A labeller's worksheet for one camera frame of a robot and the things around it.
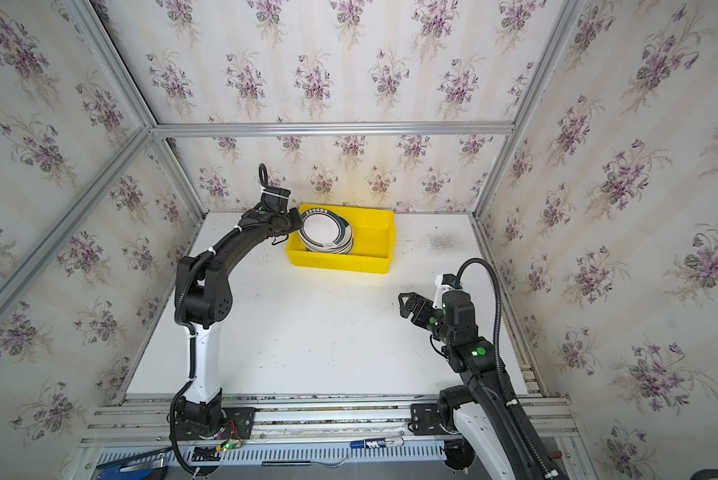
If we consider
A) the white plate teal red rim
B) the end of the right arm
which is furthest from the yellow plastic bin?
the end of the right arm

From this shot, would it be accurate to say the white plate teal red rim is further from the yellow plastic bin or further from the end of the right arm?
the end of the right arm

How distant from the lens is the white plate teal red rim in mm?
1028
